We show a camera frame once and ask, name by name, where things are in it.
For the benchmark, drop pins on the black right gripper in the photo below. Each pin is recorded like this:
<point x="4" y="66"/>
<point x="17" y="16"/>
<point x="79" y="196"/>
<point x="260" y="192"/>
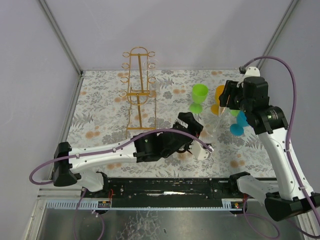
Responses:
<point x="230" y="94"/>

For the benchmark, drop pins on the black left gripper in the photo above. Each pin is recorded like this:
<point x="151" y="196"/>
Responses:
<point x="184" y="131"/>

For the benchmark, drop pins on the orange plastic wine glass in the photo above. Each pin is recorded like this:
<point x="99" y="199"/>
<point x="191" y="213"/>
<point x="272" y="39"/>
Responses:
<point x="217" y="100"/>

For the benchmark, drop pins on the green plastic wine glass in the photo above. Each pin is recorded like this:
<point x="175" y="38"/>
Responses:
<point x="199" y="94"/>
<point x="234" y="112"/>

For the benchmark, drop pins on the blue plastic wine glass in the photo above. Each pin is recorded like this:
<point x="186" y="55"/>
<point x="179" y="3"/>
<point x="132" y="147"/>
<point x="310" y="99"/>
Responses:
<point x="237" y="129"/>

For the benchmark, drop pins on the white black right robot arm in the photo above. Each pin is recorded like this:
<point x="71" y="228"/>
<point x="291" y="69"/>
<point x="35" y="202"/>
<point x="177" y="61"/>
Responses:
<point x="294" y="195"/>

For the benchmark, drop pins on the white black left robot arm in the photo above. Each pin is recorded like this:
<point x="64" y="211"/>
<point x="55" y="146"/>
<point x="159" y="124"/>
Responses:
<point x="73" y="165"/>

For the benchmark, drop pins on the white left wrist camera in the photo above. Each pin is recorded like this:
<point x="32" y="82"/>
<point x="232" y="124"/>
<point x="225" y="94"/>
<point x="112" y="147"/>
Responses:
<point x="200" y="152"/>

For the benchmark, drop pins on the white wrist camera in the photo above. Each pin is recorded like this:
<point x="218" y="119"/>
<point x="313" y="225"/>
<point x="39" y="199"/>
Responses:
<point x="250" y="71"/>
<point x="200" y="152"/>

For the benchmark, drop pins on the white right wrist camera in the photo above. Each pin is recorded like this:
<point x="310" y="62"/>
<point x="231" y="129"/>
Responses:
<point x="250" y="71"/>

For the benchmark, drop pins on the gold wire wine glass rack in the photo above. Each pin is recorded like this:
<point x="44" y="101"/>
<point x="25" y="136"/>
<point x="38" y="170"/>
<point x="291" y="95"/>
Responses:
<point x="137" y="91"/>

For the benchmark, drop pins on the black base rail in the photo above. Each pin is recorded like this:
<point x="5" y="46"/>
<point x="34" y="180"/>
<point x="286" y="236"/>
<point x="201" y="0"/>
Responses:
<point x="166" y="193"/>

